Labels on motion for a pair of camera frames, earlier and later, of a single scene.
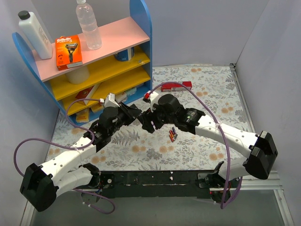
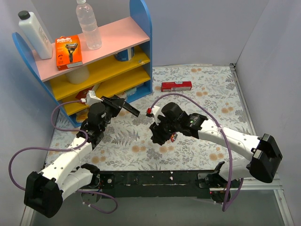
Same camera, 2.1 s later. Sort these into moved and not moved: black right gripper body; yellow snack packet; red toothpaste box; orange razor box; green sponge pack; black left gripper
Moved: black right gripper body; black left gripper
Not moved: orange razor box; green sponge pack; red toothpaste box; yellow snack packet
